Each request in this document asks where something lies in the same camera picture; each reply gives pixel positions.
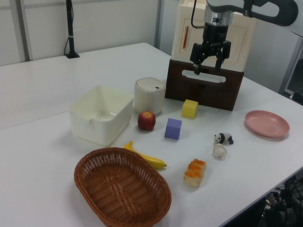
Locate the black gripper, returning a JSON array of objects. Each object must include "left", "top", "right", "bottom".
[{"left": 189, "top": 22, "right": 232, "bottom": 75}]

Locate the orange topped bread loaf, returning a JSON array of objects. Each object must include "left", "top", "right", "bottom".
[{"left": 183, "top": 158, "right": 207, "bottom": 188}]

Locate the brown wicker basket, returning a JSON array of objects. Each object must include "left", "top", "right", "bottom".
[{"left": 73, "top": 147, "right": 172, "bottom": 227}]

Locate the cream cabinet box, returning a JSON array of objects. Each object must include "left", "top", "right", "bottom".
[{"left": 170, "top": 0, "right": 258, "bottom": 73}]

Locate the dark brown drawer base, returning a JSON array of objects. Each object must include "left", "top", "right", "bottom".
[{"left": 165, "top": 58, "right": 244, "bottom": 111}]

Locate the yellow cube block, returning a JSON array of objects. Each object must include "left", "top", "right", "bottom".
[{"left": 181, "top": 99, "right": 199, "bottom": 119}]

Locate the small white lidded trash can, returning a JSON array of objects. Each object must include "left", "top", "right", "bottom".
[{"left": 134, "top": 77, "right": 167, "bottom": 116}]

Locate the panda figurine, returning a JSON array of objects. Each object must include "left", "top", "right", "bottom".
[{"left": 214, "top": 132, "right": 234, "bottom": 145}]

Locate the purple cube block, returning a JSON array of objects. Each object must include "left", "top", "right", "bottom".
[{"left": 164, "top": 118, "right": 183, "bottom": 140}]

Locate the pink plate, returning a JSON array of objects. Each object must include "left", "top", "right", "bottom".
[{"left": 245, "top": 110, "right": 290, "bottom": 138}]

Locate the red apple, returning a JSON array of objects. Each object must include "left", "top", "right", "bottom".
[{"left": 137, "top": 111, "right": 157, "bottom": 131}]

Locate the crumpled white paper ball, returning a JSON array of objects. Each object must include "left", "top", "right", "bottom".
[{"left": 212, "top": 143, "right": 228, "bottom": 160}]

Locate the yellow banana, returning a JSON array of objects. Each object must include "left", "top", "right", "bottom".
[{"left": 124, "top": 141, "right": 168, "bottom": 170}]

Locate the cream plastic storage bin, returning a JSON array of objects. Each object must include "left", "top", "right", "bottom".
[{"left": 68, "top": 85, "right": 134, "bottom": 147}]

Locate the white drawer handle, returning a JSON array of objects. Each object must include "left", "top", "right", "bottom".
[{"left": 181, "top": 70, "right": 227, "bottom": 83}]

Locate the orange cabinet door handle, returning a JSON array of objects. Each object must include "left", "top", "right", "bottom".
[{"left": 182, "top": 26, "right": 189, "bottom": 50}]

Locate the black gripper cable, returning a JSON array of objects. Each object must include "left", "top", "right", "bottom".
[{"left": 190, "top": 0, "right": 206, "bottom": 29}]

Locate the grey metal frame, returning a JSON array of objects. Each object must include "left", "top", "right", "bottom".
[{"left": 279, "top": 40, "right": 303, "bottom": 106}]

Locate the black camera pole stand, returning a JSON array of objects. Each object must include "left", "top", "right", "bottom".
[{"left": 64, "top": 0, "right": 80, "bottom": 59}]

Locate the black cable bundle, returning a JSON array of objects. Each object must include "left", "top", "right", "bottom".
[{"left": 260, "top": 175, "right": 303, "bottom": 227}]

